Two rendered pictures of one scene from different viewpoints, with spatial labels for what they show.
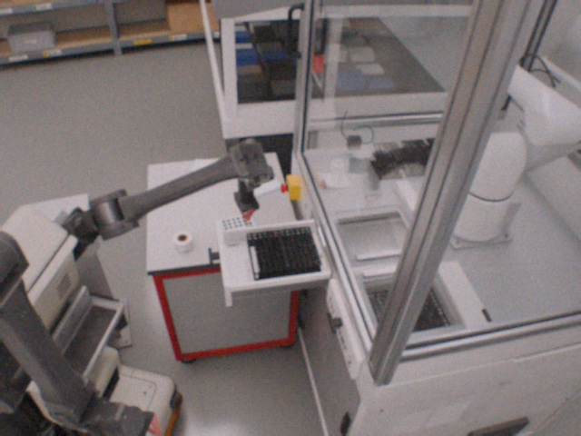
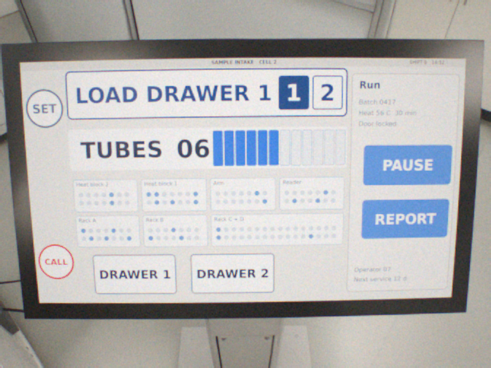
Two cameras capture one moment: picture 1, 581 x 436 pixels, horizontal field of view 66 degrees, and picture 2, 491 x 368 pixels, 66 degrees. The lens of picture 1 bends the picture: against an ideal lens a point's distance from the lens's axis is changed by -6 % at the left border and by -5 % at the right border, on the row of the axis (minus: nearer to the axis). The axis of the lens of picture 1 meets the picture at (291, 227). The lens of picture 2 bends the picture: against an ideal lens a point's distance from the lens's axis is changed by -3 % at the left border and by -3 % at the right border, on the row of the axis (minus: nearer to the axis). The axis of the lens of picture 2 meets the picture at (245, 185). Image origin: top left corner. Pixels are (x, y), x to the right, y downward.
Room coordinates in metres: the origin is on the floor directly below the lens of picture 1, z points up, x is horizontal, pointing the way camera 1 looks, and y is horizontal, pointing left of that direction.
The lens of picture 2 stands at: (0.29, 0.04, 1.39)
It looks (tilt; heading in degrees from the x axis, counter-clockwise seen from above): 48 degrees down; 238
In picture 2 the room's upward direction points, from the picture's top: straight up
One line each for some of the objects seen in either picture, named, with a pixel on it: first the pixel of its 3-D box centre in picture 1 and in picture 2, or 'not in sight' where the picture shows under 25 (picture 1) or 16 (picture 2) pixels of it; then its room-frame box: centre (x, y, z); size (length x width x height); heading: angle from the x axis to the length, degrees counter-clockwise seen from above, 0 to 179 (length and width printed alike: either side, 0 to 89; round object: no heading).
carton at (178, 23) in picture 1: (186, 13); not in sight; (4.79, 1.20, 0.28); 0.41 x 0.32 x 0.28; 111
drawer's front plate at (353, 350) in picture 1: (343, 327); not in sight; (0.77, -0.17, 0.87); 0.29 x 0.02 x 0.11; 14
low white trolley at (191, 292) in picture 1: (224, 264); not in sight; (1.40, 0.30, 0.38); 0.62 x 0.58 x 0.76; 14
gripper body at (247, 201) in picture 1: (246, 194); not in sight; (1.24, 0.17, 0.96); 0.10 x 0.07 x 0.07; 27
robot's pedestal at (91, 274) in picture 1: (79, 282); not in sight; (1.24, 0.94, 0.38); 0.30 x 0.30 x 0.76; 21
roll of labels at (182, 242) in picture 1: (182, 242); not in sight; (1.16, 0.40, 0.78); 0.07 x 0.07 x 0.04
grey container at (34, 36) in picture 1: (32, 36); not in sight; (4.24, 2.63, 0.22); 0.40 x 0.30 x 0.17; 111
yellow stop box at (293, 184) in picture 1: (292, 187); not in sight; (1.39, 0.00, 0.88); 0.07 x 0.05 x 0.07; 14
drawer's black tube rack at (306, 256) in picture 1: (282, 254); not in sight; (1.05, 0.02, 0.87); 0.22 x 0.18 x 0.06; 104
